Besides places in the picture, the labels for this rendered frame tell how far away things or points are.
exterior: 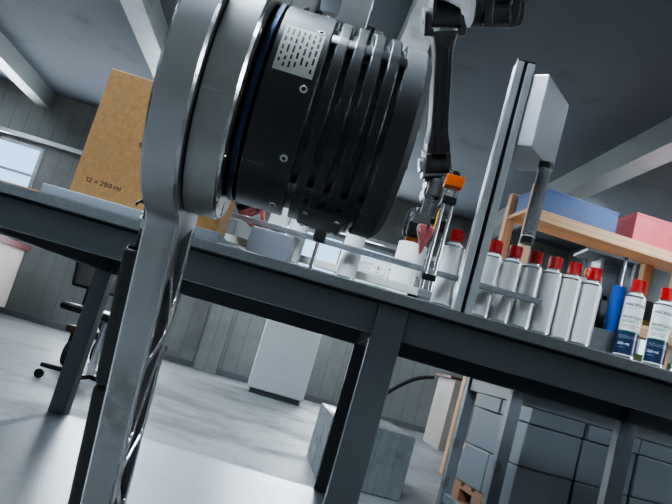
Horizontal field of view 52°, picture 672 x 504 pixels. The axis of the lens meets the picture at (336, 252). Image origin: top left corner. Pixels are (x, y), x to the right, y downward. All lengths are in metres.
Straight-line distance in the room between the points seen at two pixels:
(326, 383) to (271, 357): 1.62
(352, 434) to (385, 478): 2.80
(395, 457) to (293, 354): 4.42
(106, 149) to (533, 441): 3.28
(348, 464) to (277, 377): 7.06
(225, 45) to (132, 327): 0.27
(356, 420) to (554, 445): 3.05
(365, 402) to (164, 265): 0.77
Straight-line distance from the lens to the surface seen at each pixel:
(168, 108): 0.53
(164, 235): 0.62
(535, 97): 1.77
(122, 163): 1.46
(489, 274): 1.79
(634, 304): 1.90
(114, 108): 1.50
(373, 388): 1.33
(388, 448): 4.10
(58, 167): 10.43
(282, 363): 8.38
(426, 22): 1.82
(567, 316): 1.84
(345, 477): 1.35
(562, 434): 4.33
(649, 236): 6.26
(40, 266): 10.26
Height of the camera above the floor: 0.69
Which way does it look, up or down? 8 degrees up
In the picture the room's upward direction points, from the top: 16 degrees clockwise
